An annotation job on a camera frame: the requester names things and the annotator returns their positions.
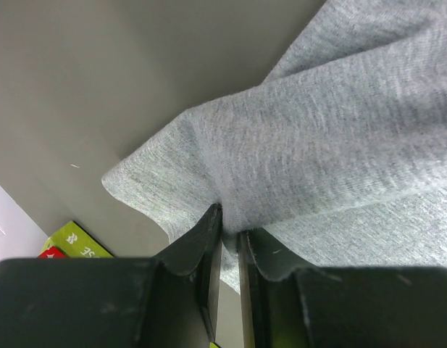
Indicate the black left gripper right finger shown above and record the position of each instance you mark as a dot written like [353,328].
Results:
[289,302]

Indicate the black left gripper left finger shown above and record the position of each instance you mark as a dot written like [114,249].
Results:
[167,300]

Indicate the grey t shirt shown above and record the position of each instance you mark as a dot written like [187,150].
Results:
[340,153]

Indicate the red green patterned book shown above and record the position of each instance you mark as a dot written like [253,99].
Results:
[72,241]

